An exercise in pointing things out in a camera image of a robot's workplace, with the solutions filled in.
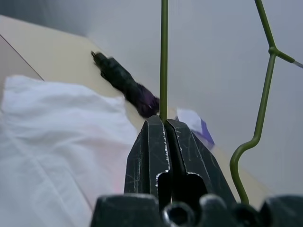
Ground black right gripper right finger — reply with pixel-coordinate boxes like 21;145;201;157
165;119;238;204

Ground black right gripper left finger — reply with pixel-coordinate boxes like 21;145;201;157
124;115;172;204

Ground green wire hanger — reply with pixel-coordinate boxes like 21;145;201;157
159;0;303;204

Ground white shorts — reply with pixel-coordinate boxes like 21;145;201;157
0;75;143;227

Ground white and purple packet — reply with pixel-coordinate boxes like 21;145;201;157
175;108;215;150

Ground black and purple bundle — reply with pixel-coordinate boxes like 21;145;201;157
90;50;160;118

